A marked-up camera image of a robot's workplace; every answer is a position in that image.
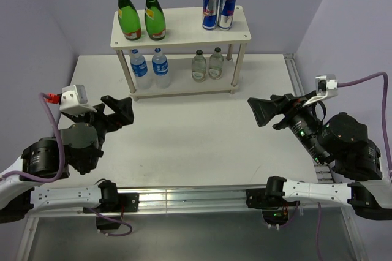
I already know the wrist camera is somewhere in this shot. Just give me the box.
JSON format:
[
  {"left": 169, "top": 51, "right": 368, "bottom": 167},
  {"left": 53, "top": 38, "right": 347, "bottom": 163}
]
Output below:
[
  {"left": 45, "top": 85, "right": 97, "bottom": 116},
  {"left": 303, "top": 74, "right": 338, "bottom": 107}
]

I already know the Pocari Sweat bottle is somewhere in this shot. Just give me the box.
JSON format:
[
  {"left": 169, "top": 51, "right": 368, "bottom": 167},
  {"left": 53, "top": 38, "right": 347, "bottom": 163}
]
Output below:
[
  {"left": 152, "top": 48, "right": 170, "bottom": 89},
  {"left": 129, "top": 49, "right": 153, "bottom": 90}
]

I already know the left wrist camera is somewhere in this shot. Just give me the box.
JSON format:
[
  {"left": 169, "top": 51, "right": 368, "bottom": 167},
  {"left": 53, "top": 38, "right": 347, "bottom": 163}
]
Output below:
[{"left": 45, "top": 85, "right": 97, "bottom": 116}]

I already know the blue silver can left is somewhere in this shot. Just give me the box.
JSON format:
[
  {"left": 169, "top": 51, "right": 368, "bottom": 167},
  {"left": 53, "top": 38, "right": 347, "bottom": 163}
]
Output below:
[{"left": 202, "top": 0, "right": 219, "bottom": 30}]

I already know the Chang soda water bottle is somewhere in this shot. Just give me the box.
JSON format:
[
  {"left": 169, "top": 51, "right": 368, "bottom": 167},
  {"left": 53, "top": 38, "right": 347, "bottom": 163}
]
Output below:
[
  {"left": 191, "top": 50, "right": 207, "bottom": 82},
  {"left": 208, "top": 47, "right": 224, "bottom": 80}
]

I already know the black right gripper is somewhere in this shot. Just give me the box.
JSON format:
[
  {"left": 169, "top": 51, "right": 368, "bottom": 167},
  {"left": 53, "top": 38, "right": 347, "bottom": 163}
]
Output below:
[{"left": 244, "top": 89, "right": 326, "bottom": 162}]

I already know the white two-tier shelf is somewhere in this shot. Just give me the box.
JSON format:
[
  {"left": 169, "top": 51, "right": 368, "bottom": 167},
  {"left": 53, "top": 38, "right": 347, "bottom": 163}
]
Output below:
[{"left": 110, "top": 6, "right": 251, "bottom": 100}]

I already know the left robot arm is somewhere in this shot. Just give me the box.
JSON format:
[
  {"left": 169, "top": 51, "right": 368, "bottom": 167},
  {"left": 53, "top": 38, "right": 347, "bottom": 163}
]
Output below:
[{"left": 1, "top": 95, "right": 134, "bottom": 223}]

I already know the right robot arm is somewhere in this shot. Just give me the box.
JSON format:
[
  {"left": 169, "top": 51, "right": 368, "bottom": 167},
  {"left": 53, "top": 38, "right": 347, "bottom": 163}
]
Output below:
[{"left": 246, "top": 91, "right": 391, "bottom": 221}]

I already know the purple cable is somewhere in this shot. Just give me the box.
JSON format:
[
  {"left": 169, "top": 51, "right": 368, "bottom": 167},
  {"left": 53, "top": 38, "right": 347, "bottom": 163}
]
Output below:
[
  {"left": 315, "top": 71, "right": 392, "bottom": 261},
  {"left": 0, "top": 91, "right": 133, "bottom": 237}
]

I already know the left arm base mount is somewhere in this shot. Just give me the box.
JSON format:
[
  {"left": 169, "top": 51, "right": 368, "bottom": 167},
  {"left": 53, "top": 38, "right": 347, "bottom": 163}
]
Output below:
[{"left": 83, "top": 192, "right": 140, "bottom": 237}]

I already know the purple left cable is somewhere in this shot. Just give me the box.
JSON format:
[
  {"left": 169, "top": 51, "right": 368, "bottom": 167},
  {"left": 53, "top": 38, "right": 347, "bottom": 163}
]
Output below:
[{"left": 0, "top": 91, "right": 133, "bottom": 237}]

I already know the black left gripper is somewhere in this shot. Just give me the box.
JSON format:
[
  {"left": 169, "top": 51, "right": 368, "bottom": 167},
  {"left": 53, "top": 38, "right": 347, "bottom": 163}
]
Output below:
[{"left": 69, "top": 95, "right": 135, "bottom": 170}]

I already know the blue silver can right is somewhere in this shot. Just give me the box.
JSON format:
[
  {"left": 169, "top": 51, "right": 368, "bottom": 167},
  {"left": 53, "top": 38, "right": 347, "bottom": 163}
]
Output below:
[{"left": 217, "top": 0, "right": 236, "bottom": 31}]

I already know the green glass bottle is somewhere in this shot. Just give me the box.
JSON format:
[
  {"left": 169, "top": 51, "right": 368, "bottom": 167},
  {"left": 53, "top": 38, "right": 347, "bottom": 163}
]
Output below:
[
  {"left": 118, "top": 0, "right": 141, "bottom": 41},
  {"left": 145, "top": 0, "right": 166, "bottom": 41}
]

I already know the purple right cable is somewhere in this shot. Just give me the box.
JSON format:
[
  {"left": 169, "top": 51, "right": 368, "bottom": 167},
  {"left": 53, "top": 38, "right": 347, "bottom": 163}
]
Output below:
[{"left": 315, "top": 71, "right": 392, "bottom": 261}]

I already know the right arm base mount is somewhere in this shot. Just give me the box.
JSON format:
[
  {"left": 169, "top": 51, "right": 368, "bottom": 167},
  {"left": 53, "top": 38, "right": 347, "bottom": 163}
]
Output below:
[{"left": 246, "top": 188, "right": 300, "bottom": 231}]

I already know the blue silver can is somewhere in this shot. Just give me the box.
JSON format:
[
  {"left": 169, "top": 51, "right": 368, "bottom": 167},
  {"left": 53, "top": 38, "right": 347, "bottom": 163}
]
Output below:
[
  {"left": 217, "top": 0, "right": 236, "bottom": 31},
  {"left": 202, "top": 0, "right": 219, "bottom": 30}
]

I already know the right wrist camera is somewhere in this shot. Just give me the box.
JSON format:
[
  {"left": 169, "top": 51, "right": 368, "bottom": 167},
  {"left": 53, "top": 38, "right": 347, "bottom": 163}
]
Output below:
[{"left": 303, "top": 74, "right": 338, "bottom": 107}]

